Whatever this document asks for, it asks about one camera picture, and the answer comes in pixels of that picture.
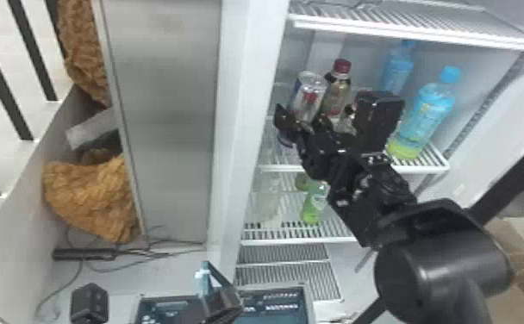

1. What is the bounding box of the white fridge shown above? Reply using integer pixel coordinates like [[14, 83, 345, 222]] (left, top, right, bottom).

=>
[[90, 0, 524, 315]]

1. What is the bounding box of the blue bottle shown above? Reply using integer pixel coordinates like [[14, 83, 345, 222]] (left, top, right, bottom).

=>
[[378, 39, 418, 97], [385, 65, 464, 161]]

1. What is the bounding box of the brown bottle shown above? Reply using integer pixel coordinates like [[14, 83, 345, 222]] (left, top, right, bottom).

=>
[[320, 58, 354, 120]]

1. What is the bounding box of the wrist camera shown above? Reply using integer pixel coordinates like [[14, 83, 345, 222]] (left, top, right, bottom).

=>
[[69, 282, 110, 324], [351, 90, 407, 154]]

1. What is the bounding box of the blue basket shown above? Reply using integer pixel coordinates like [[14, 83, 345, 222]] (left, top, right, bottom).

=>
[[133, 282, 318, 324]]

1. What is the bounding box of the black cable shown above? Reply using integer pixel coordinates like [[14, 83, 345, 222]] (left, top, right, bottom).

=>
[[34, 225, 207, 320]]

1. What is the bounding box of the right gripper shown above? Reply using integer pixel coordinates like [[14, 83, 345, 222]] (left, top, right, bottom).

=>
[[272, 103, 359, 182]]

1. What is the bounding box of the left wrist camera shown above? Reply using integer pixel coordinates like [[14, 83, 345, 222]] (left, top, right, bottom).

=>
[[69, 282, 110, 324]]

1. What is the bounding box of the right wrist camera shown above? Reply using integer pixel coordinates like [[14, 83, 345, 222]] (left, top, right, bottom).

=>
[[351, 90, 407, 154]]

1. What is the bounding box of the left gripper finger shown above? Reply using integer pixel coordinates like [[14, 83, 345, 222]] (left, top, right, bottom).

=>
[[202, 284, 246, 324]]

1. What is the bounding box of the green bottle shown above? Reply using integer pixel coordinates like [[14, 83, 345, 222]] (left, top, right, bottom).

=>
[[300, 179, 331, 227], [294, 171, 313, 192]]

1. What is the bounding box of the brown towel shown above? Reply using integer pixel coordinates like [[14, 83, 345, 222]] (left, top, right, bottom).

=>
[[41, 154, 142, 245], [55, 0, 111, 109]]

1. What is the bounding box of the silver can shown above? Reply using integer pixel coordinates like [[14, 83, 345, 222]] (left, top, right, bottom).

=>
[[288, 70, 329, 127]]

